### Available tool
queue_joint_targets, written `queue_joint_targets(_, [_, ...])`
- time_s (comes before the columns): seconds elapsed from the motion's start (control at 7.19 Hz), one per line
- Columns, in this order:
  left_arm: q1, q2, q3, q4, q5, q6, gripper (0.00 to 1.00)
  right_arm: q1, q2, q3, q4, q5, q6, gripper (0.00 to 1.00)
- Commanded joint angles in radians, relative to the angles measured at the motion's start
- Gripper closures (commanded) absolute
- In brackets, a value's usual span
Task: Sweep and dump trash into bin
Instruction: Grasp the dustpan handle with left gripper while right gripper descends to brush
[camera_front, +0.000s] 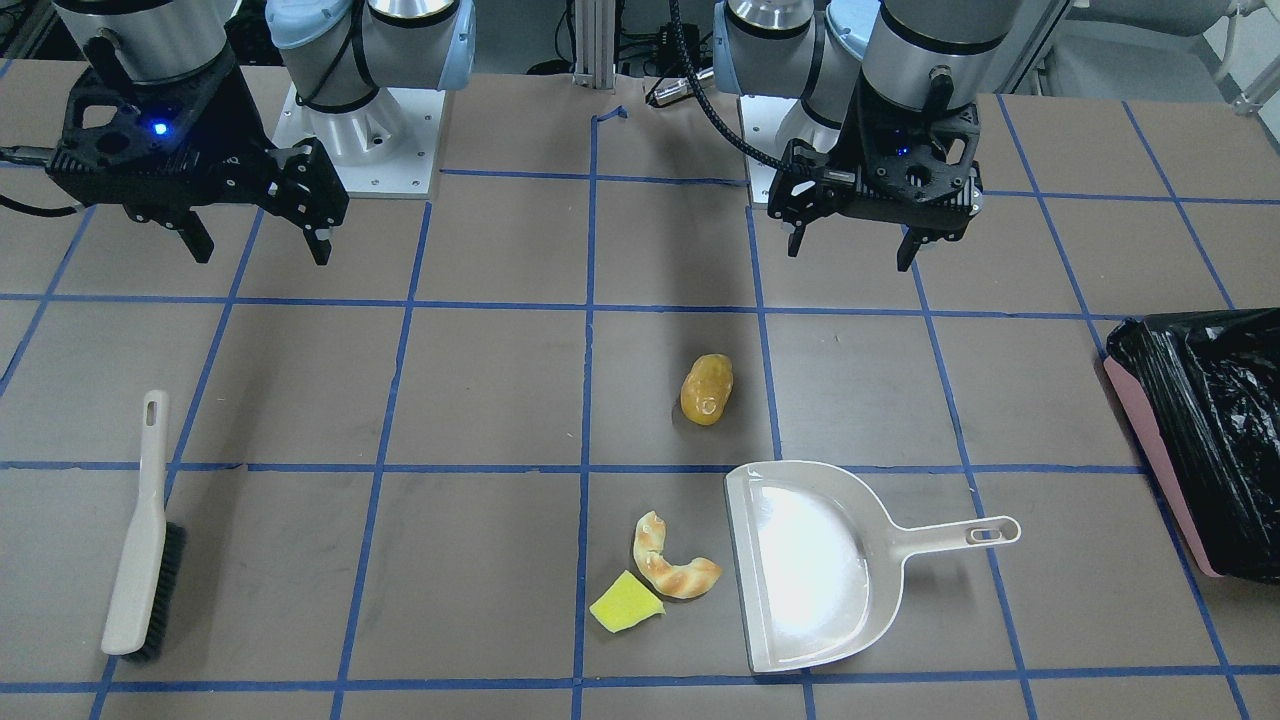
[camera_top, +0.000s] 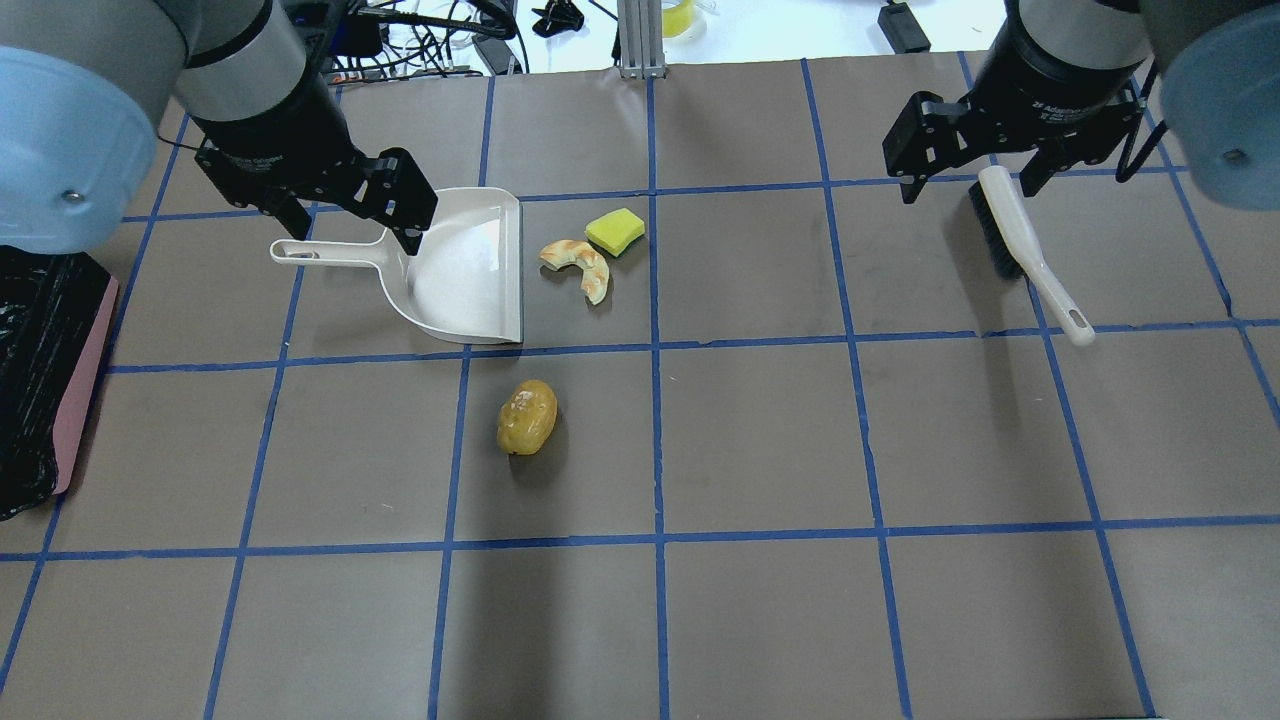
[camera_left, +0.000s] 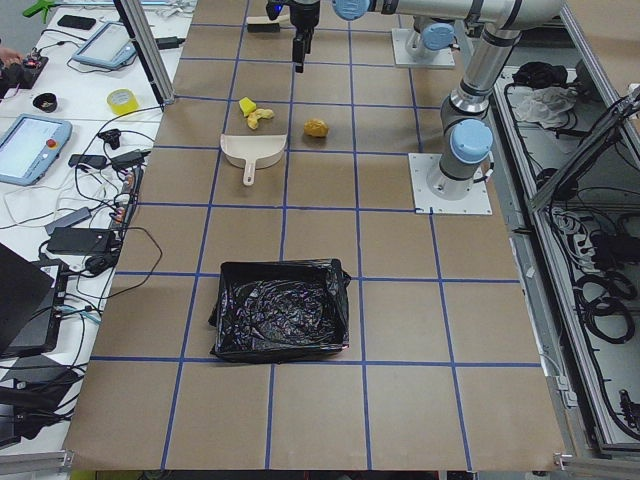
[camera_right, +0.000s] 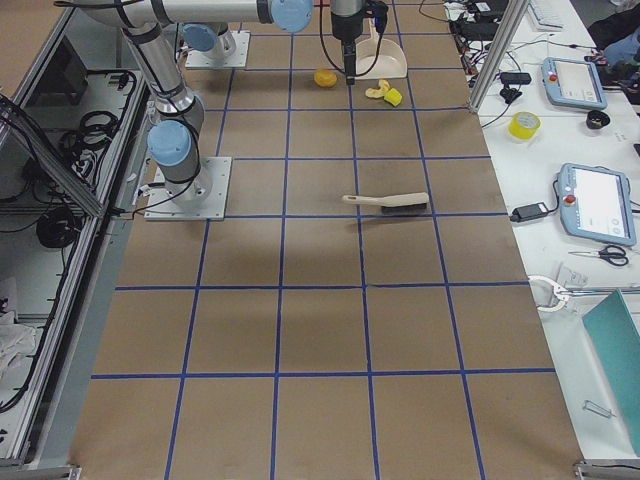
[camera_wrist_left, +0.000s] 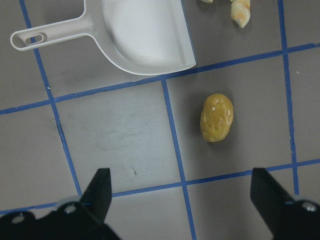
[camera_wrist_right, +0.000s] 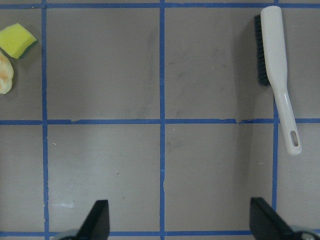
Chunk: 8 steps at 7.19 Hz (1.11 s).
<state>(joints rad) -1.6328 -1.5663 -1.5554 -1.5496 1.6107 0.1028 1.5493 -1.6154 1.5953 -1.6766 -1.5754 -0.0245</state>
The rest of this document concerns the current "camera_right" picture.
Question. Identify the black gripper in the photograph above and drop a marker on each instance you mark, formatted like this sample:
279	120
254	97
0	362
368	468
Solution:
344	29

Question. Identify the yellow potato toy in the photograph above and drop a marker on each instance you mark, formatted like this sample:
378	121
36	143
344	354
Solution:
325	78

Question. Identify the beige dustpan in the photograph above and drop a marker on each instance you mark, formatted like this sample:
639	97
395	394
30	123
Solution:
379	59

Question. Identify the croissant toy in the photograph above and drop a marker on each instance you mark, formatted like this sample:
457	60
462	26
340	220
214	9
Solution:
380	91

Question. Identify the yellow sponge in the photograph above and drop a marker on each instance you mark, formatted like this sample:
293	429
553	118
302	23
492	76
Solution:
393	97

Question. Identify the beige hand brush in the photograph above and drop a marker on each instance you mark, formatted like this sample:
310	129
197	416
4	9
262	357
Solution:
394	204

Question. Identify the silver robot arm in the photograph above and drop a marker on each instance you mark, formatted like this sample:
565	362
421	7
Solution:
173	142
345	15

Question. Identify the yellow tape roll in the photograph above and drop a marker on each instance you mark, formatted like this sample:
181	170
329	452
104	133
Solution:
524	125

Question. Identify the far teach pendant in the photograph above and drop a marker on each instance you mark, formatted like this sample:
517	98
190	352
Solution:
573	83

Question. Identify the teach pendant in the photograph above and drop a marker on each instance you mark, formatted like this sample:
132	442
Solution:
594	203
573	83

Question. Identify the black power adapter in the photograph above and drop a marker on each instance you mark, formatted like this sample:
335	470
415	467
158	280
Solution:
529	212

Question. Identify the small black bowl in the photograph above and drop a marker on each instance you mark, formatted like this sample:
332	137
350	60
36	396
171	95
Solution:
597	120

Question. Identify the near teach pendant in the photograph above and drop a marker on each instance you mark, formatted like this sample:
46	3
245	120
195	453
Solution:
594	203

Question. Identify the white clamp tool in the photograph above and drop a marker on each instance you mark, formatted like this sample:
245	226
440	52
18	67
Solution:
557	296

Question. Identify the black scissors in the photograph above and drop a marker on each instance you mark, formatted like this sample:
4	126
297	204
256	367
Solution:
612	254

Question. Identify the teal box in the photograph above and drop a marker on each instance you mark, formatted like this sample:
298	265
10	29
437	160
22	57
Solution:
616	342

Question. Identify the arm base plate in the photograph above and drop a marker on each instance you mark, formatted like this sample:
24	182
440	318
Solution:
210	51
205	199

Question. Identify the aluminium frame post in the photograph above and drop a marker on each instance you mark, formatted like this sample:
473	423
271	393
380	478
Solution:
511	20

